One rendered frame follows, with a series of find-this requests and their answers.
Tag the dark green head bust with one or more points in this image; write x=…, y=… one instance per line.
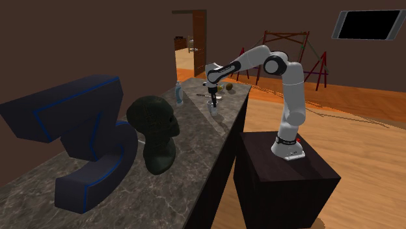
x=155, y=126

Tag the grey table knife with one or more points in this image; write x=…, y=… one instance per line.
x=203, y=95

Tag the clear water bottle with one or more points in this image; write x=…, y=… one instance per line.
x=179, y=93

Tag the dark blue number-shaped sculpture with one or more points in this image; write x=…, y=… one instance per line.
x=79, y=126

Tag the dark robot stand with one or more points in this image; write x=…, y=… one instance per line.
x=285, y=190

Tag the yellow-green round fruit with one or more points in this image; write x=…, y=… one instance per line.
x=219, y=88

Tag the clear glass cup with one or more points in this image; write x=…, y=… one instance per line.
x=212, y=110

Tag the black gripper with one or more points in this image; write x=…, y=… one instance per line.
x=212, y=92

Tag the brown wooden door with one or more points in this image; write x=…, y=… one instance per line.
x=200, y=44

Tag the brown round fruit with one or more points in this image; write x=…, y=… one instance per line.
x=229, y=86

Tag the red wooden frame rack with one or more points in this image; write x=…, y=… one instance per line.
x=285, y=36

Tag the black wall television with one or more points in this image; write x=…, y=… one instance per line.
x=368, y=24

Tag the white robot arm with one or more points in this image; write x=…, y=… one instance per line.
x=291, y=95

